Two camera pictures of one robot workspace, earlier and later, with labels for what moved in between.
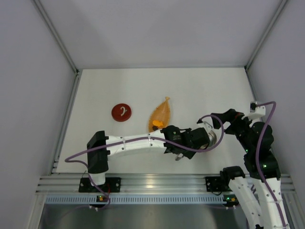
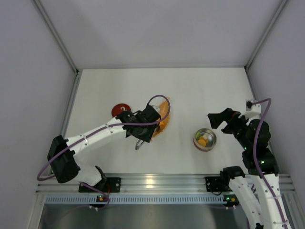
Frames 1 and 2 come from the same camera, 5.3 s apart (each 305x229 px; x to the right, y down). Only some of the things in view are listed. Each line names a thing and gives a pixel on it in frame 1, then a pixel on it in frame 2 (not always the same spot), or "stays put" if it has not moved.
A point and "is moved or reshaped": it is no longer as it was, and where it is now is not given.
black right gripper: x=227 y=119 stays put
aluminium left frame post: x=46 y=17 stays put
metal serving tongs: x=179 y=157 is moved or reshaped
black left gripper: x=201 y=137 -> x=149 y=131
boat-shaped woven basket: x=161 y=112 stays put
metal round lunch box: x=212 y=138 stays put
